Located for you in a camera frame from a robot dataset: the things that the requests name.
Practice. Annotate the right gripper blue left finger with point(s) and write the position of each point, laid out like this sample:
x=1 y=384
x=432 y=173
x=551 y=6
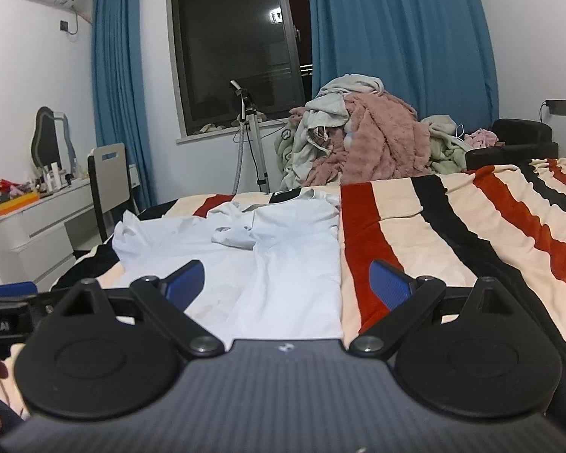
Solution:
x=164 y=301

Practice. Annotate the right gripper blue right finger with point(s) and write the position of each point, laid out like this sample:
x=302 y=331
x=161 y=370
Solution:
x=410 y=302

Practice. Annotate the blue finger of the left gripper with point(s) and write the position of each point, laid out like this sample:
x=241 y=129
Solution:
x=19 y=289

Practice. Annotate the white t-shirt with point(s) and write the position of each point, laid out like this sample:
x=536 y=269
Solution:
x=271 y=271

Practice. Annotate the light green clothes pile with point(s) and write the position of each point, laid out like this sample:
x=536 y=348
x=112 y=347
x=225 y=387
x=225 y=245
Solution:
x=448 y=151

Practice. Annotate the grey white clothes pile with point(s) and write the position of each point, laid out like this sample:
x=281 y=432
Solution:
x=312 y=129

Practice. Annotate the white dresser with drawers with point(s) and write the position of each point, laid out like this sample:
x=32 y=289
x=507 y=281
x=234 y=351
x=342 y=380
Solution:
x=38 y=242

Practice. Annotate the orange tray on dresser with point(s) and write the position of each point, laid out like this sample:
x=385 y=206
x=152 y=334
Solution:
x=18 y=203

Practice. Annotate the white cosmetic bottles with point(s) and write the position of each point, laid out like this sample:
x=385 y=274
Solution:
x=56 y=179

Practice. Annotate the striped red black cream blanket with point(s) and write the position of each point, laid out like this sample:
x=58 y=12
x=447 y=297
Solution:
x=506 y=222

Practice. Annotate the wavy vanity mirror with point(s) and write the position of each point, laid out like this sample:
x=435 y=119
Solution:
x=51 y=142

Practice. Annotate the black and white chair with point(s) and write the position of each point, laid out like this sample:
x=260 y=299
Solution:
x=110 y=181

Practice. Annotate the pink fluffy blanket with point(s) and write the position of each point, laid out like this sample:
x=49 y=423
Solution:
x=386 y=141

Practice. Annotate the small pink garment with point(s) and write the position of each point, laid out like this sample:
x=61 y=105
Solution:
x=482 y=138

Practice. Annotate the silver tripod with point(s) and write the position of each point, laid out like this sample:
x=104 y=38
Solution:
x=249 y=133

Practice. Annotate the black armchair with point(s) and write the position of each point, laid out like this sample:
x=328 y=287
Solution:
x=522 y=141

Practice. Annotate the left blue curtain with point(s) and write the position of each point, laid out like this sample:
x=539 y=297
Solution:
x=118 y=88

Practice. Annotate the blue curtain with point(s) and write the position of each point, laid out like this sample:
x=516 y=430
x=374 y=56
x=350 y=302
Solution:
x=436 y=55
x=118 y=88

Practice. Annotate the right blue curtain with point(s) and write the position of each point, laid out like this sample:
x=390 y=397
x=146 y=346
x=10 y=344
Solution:
x=436 y=55

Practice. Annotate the dark window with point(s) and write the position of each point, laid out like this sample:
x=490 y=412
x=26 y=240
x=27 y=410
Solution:
x=264 y=46

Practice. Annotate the black wall socket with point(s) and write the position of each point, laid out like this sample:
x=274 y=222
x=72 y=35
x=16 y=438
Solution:
x=556 y=107

